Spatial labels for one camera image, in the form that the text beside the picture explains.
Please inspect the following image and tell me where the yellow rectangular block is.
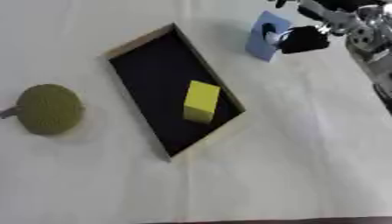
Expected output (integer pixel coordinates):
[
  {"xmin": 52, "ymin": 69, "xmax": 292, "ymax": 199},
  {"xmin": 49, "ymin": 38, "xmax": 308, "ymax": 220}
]
[{"xmin": 182, "ymin": 80, "xmax": 222, "ymax": 125}]

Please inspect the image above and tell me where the tan box with black inside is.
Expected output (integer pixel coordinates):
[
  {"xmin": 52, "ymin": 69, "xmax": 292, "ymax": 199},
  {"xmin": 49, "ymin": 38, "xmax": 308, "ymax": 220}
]
[{"xmin": 102, "ymin": 22, "xmax": 247, "ymax": 158}]

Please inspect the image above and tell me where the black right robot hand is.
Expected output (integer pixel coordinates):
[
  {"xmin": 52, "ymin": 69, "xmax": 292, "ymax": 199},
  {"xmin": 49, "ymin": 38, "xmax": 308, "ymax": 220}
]
[{"xmin": 260, "ymin": 0, "xmax": 391, "ymax": 55}]

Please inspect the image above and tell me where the olive green round knitted toy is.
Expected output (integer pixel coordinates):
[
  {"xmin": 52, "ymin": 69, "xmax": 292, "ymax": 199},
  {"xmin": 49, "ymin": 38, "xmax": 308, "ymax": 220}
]
[{"xmin": 0, "ymin": 83, "xmax": 86, "ymax": 136}]

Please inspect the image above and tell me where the blue rectangular block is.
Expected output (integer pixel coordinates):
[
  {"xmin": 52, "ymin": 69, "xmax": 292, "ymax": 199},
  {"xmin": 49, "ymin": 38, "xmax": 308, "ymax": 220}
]
[{"xmin": 243, "ymin": 10, "xmax": 294, "ymax": 63}]

